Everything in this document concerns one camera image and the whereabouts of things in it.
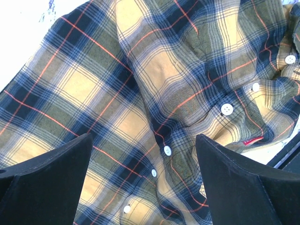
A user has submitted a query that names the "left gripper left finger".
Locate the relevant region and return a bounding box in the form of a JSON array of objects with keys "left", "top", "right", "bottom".
[{"left": 0, "top": 134, "right": 93, "bottom": 225}]

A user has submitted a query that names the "yellow plaid flannel shirt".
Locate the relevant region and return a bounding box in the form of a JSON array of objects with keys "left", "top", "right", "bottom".
[{"left": 0, "top": 0, "right": 300, "bottom": 225}]

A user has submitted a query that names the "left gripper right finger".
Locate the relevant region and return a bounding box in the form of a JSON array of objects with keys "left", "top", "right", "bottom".
[{"left": 195, "top": 134, "right": 300, "bottom": 225}]

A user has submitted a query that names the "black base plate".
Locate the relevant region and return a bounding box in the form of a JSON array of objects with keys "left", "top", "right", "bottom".
[{"left": 267, "top": 133, "right": 300, "bottom": 174}]

